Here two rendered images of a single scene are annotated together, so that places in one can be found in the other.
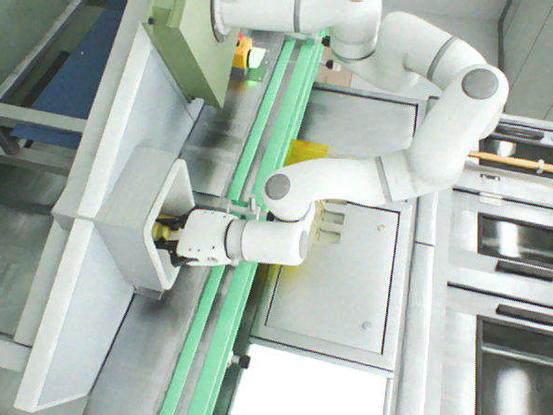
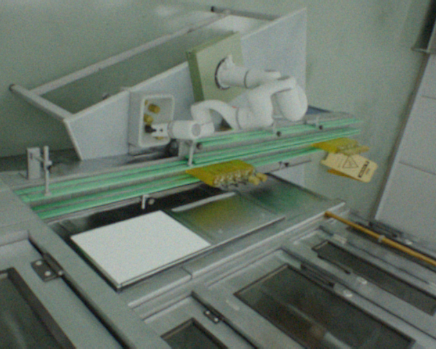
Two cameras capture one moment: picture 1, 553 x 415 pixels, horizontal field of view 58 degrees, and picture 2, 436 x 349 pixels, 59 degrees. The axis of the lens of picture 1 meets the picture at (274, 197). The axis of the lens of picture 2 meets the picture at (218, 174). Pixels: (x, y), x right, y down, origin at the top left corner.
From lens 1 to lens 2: 1.19 m
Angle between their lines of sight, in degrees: 39
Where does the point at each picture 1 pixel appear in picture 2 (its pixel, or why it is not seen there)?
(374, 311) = (228, 229)
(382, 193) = (234, 115)
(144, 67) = (180, 68)
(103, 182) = (142, 85)
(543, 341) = (318, 287)
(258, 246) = (179, 123)
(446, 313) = (270, 255)
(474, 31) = not seen: outside the picture
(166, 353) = (121, 165)
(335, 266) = (225, 212)
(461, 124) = (268, 85)
